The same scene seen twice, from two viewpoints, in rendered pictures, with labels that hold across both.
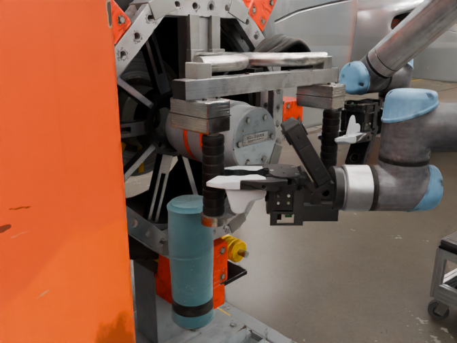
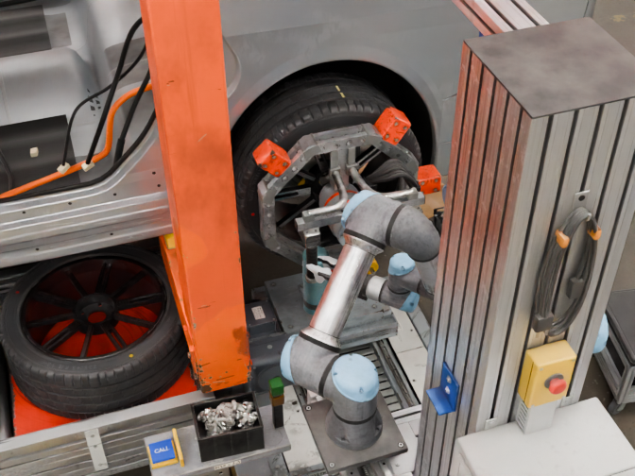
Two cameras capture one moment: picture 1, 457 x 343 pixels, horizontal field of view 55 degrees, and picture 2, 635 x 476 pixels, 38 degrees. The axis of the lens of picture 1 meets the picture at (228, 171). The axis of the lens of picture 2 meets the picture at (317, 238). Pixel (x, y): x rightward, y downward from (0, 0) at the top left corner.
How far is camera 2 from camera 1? 2.38 m
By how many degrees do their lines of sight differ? 34
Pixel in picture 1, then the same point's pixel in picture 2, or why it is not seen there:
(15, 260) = (211, 312)
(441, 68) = not seen: outside the picture
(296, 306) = not seen: hidden behind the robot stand
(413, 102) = (393, 269)
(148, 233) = (298, 256)
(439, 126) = (405, 282)
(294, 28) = not seen: hidden behind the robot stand
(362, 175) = (375, 287)
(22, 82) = (214, 278)
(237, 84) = (331, 220)
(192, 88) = (301, 227)
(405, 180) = (392, 297)
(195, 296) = (313, 300)
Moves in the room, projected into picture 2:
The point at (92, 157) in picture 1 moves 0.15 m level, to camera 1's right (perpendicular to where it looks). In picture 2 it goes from (232, 290) to (278, 308)
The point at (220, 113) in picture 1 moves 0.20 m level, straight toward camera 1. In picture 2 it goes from (314, 240) to (283, 280)
